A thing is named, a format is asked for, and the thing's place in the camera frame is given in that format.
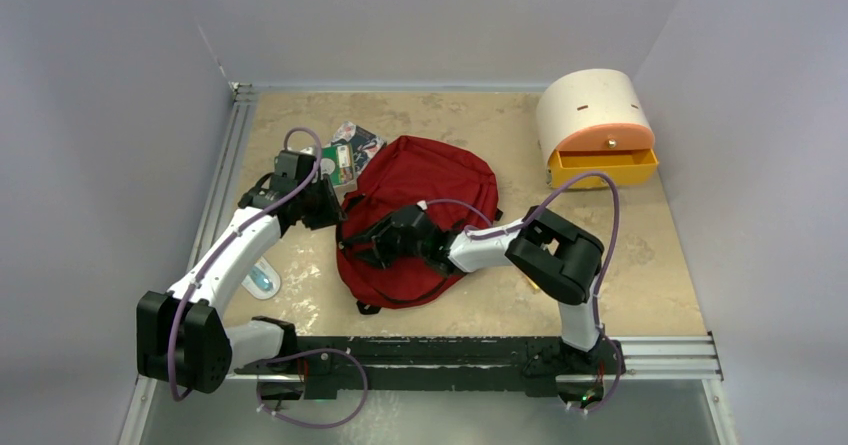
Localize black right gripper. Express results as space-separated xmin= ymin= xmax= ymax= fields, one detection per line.
xmin=346 ymin=216 xmax=427 ymax=270

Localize green activity book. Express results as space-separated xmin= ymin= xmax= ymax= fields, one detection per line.
xmin=320 ymin=144 xmax=357 ymax=193

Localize red student backpack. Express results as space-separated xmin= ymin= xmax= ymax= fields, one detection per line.
xmin=335 ymin=136 xmax=502 ymax=315

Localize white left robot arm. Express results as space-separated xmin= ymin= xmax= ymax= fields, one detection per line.
xmin=136 ymin=150 xmax=345 ymax=399

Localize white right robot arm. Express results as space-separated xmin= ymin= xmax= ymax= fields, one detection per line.
xmin=335 ymin=201 xmax=615 ymax=372

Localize floral dark cover book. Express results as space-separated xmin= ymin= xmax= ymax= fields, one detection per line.
xmin=330 ymin=121 xmax=387 ymax=175

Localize white blue oval case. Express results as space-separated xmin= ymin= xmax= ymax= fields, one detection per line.
xmin=241 ymin=257 xmax=281 ymax=300

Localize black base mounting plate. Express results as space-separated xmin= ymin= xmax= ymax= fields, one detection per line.
xmin=235 ymin=336 xmax=626 ymax=404

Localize cream rounded drawer cabinet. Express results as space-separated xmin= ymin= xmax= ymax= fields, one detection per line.
xmin=535 ymin=68 xmax=652 ymax=161

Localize orange upper drawer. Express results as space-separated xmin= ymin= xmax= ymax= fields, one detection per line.
xmin=537 ymin=123 xmax=655 ymax=164

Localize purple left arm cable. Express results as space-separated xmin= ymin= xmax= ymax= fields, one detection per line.
xmin=166 ymin=127 xmax=370 ymax=430

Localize aluminium frame rails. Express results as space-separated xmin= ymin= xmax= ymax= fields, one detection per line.
xmin=120 ymin=86 xmax=738 ymax=444

